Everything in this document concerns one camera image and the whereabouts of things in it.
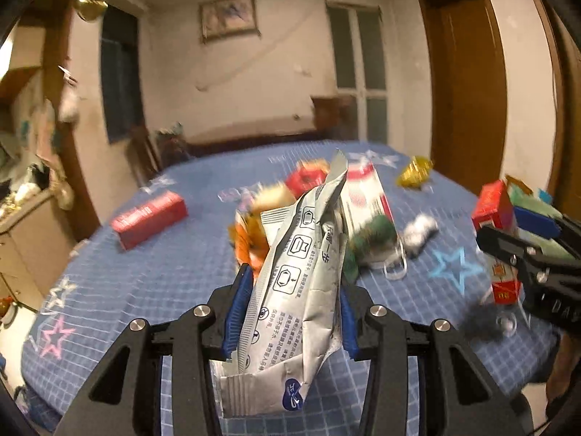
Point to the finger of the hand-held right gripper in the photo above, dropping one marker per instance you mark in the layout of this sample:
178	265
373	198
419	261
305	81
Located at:
504	243
535	222

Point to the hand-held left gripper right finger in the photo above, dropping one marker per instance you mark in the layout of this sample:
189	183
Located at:
348	327

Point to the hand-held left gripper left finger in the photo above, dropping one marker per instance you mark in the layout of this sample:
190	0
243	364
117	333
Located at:
236	309

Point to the red white cigarette box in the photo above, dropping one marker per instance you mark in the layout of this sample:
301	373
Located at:
492	204

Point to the silver foil packet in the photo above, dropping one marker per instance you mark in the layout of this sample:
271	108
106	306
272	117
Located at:
295	281

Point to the green scouring pad roll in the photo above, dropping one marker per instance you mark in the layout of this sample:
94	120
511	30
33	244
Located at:
376	231

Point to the orange snack wrapper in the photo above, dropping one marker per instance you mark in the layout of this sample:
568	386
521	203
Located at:
247	240

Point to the crumpled white paper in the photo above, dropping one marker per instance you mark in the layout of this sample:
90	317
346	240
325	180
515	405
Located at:
420	234

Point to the gold foil wrapper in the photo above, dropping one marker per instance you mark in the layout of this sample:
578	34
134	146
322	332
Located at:
414	171

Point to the tan blurred wrapper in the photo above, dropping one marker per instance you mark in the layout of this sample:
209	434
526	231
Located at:
272	195

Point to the long red box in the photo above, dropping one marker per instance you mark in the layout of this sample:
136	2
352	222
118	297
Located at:
150	218

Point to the white red packet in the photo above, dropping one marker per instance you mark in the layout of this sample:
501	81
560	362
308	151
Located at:
363	190

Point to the red round packet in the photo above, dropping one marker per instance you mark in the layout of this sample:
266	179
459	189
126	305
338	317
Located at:
306	180

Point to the brown wooden door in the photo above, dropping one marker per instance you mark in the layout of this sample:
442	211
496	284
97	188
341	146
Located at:
463	91

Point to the long wooden table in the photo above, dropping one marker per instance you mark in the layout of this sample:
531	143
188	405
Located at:
254	138

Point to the patterned bag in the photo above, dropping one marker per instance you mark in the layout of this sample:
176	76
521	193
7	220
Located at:
171	143

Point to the dark wooden chair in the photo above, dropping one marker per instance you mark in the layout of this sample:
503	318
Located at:
143	154

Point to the tall wooden chair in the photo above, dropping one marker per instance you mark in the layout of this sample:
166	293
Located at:
333	116

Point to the beige cabinet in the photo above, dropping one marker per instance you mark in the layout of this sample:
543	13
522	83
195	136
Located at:
31	245

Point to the frosted glass door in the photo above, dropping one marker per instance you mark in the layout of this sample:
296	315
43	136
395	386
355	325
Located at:
358	63

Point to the dark window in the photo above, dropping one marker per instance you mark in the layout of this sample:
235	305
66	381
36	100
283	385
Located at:
120	77

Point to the gold ceiling lamp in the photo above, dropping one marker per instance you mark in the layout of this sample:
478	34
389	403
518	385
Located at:
90	2

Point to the framed wall picture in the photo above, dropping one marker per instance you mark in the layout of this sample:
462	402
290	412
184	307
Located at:
228	17

